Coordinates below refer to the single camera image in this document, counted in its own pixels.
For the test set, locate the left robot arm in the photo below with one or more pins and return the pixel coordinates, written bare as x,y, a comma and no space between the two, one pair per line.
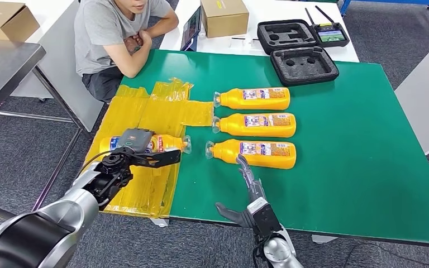
70,207

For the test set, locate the open black foam case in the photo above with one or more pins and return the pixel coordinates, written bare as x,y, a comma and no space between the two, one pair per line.
303,74

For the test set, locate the dark tablet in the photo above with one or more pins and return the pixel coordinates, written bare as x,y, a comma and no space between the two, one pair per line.
191,28

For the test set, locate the orange detergent bottle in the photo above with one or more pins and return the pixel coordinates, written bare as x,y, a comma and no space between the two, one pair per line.
233,100
229,153
166,142
233,127

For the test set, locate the long white table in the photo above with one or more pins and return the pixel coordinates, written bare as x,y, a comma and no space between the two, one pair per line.
273,11

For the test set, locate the steel table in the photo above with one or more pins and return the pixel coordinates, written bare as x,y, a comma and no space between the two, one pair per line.
0,70

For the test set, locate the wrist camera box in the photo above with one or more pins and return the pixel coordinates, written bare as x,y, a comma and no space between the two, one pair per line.
268,220
162,158

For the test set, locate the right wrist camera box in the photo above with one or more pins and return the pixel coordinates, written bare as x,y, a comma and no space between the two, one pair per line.
268,220

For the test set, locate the yellow plastic sheet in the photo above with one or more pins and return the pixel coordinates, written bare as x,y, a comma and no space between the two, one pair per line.
155,114

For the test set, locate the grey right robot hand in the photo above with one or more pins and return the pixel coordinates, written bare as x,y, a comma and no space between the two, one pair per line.
256,194

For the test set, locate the blue metal rack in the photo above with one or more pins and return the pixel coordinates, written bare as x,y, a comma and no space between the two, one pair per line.
403,1

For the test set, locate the cardboard box with yellow label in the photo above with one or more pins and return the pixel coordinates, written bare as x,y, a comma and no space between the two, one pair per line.
223,19

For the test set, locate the small clear plastic item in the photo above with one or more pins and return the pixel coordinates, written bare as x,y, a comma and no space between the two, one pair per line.
244,43

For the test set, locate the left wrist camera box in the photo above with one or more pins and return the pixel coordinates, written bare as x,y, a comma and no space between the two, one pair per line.
162,158

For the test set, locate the plain cardboard box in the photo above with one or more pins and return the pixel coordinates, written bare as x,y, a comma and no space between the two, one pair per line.
3,23

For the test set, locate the seated person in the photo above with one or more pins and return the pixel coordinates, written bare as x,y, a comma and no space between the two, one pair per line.
99,33

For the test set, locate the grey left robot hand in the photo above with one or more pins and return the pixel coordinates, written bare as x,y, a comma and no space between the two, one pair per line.
135,140

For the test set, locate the black remote controller with screen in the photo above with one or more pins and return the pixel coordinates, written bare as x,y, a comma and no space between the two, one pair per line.
332,36

